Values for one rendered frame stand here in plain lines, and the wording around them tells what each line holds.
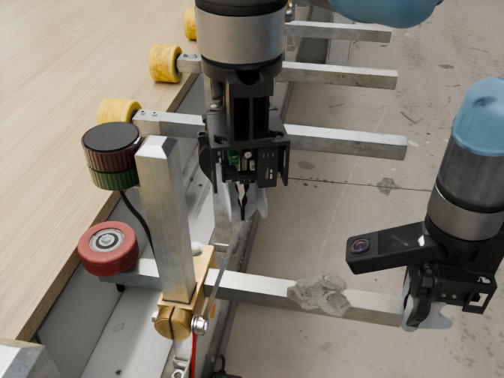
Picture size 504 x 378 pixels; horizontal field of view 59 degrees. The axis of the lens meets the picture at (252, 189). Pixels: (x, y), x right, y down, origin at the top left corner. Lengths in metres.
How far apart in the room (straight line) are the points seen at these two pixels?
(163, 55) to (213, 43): 0.65
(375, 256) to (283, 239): 1.36
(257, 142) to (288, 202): 1.68
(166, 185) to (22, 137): 0.52
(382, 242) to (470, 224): 0.11
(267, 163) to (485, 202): 0.21
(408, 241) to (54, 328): 0.53
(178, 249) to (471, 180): 0.32
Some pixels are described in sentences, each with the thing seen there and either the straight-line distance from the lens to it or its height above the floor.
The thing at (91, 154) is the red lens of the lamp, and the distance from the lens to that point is 0.47.
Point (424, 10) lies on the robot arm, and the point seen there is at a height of 1.28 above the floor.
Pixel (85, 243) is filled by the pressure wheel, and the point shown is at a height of 0.91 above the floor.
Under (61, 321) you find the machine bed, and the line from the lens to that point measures 0.79.
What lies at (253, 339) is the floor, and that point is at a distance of 1.60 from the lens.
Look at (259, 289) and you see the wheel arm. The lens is 0.64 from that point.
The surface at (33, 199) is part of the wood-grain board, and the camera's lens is 0.78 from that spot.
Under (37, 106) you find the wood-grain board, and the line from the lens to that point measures 1.05.
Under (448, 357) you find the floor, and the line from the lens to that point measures 1.70.
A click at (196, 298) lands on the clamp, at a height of 0.87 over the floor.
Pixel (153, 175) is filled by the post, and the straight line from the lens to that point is 0.47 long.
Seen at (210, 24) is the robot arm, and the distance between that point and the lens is 0.37.
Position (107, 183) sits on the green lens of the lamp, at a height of 1.08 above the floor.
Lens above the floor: 1.37
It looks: 40 degrees down
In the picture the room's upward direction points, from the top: straight up
